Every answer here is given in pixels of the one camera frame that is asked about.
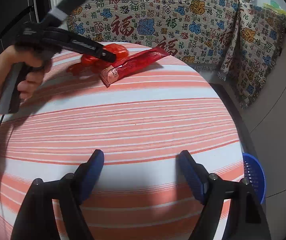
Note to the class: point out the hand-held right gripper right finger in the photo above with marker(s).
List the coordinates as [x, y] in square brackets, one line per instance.
[192, 177]

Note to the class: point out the red plastic bag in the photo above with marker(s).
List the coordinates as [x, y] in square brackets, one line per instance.
[119, 51]

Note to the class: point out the blue plastic basket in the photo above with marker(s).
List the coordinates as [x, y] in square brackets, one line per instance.
[254, 175]

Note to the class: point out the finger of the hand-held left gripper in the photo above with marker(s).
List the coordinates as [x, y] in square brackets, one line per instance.
[88, 46]

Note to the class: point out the large printed cloth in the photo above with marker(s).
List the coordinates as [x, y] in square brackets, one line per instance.
[158, 17]

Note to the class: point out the striped orange white tablecloth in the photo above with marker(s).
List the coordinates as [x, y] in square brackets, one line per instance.
[133, 130]

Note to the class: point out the yellow green container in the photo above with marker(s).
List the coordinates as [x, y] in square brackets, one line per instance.
[276, 8]

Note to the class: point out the long red packet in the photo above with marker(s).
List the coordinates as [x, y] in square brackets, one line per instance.
[138, 60]

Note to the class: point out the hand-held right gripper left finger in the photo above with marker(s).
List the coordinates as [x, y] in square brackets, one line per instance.
[90, 177]

